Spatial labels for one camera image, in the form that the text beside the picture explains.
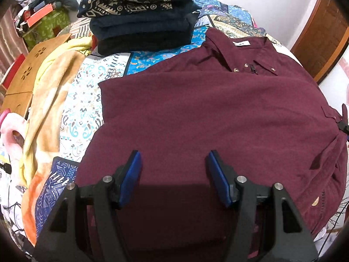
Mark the green patterned box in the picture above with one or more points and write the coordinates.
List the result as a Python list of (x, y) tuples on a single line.
[(46, 26)]

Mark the navy folded garment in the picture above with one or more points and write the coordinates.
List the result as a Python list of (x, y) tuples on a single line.
[(147, 19)]

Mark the yellow orange fleece blanket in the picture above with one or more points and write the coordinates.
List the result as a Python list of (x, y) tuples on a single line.
[(49, 101)]

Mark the black folded garment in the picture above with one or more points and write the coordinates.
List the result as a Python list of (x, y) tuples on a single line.
[(141, 45)]

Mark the pink striped curtain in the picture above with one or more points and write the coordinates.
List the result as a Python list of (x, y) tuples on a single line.
[(11, 46)]

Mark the pink plush toy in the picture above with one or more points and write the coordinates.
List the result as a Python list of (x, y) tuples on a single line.
[(11, 127)]

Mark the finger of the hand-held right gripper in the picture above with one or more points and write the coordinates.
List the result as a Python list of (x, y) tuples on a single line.
[(344, 125)]

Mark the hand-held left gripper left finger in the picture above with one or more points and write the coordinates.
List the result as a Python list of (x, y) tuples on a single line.
[(131, 177)]

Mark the grey plush pillow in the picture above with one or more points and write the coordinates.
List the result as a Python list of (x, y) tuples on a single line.
[(64, 1)]

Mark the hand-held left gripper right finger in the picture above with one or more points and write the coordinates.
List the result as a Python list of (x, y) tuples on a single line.
[(218, 177)]

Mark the brown wooden door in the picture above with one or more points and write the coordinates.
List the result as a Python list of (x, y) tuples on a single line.
[(324, 32)]

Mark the brown cardboard box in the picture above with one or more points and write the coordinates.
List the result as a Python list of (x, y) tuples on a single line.
[(30, 68)]

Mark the maroon button-up shirt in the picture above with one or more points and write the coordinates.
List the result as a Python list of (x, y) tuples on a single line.
[(204, 109)]

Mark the blue patchwork bedsheet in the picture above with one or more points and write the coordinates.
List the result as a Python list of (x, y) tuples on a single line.
[(81, 98)]

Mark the orange flat box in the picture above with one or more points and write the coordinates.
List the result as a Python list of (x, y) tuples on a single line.
[(39, 15)]

